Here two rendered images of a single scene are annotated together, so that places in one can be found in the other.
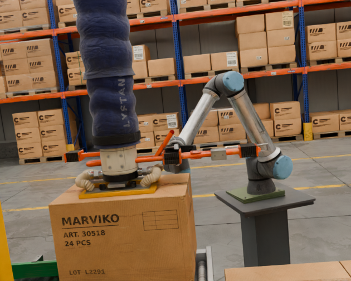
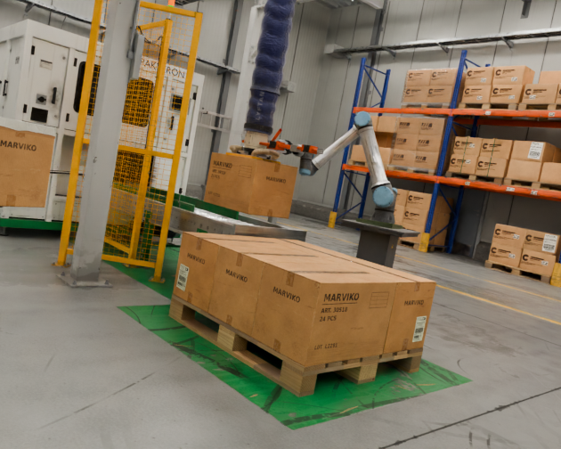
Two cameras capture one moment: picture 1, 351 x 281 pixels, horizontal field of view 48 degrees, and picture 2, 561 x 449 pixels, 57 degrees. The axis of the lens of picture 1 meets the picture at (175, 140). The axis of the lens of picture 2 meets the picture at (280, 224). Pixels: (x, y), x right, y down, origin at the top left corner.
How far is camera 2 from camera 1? 2.93 m
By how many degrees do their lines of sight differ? 43
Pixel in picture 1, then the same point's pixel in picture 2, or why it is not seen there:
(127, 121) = (258, 117)
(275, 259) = not seen: hidden behind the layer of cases
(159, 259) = (239, 194)
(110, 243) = (225, 180)
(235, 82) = (361, 118)
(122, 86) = (262, 96)
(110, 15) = (265, 55)
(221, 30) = not seen: outside the picture
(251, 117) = (368, 149)
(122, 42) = (268, 71)
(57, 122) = (423, 208)
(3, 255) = (175, 159)
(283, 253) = not seen: hidden behind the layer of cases
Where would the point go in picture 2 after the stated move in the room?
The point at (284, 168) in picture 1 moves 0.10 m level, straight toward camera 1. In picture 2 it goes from (382, 197) to (371, 195)
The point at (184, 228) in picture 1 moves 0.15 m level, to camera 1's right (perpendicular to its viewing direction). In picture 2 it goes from (252, 179) to (266, 182)
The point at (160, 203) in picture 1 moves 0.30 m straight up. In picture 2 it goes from (247, 161) to (254, 119)
